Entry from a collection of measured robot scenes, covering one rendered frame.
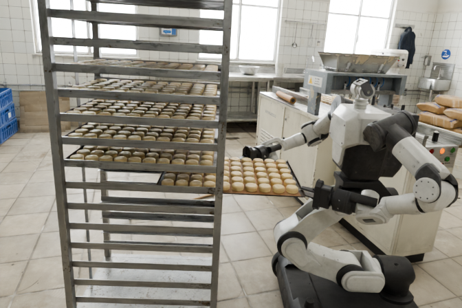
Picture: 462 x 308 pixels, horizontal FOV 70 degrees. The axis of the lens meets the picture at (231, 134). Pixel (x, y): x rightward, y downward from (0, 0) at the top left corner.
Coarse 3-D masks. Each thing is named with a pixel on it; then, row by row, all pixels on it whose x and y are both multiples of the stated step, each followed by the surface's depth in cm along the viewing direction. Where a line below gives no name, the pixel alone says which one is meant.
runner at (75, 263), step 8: (80, 264) 138; (88, 264) 138; (96, 264) 138; (104, 264) 138; (112, 264) 138; (120, 264) 138; (128, 264) 138; (136, 264) 138; (144, 264) 138; (152, 264) 138; (160, 264) 138; (168, 264) 138; (176, 264) 139; (184, 264) 139
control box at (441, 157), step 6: (444, 144) 194; (450, 144) 195; (438, 150) 190; (450, 150) 193; (456, 150) 194; (438, 156) 191; (444, 156) 193; (450, 156) 194; (444, 162) 194; (450, 162) 196
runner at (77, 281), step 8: (80, 280) 140; (88, 280) 140; (96, 280) 140; (104, 280) 140; (112, 280) 140; (120, 280) 140; (128, 280) 140; (136, 280) 141; (144, 280) 141; (184, 288) 142; (192, 288) 142; (200, 288) 142; (208, 288) 142
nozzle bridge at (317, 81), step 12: (312, 72) 257; (324, 72) 240; (336, 72) 242; (348, 72) 249; (312, 84) 257; (324, 84) 241; (336, 84) 251; (348, 84) 254; (384, 84) 264; (396, 84) 262; (312, 96) 257; (384, 96) 276; (312, 108) 258
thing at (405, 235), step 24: (432, 144) 192; (456, 144) 198; (336, 168) 262; (408, 192) 197; (408, 216) 202; (432, 216) 209; (360, 240) 241; (384, 240) 213; (408, 240) 208; (432, 240) 215
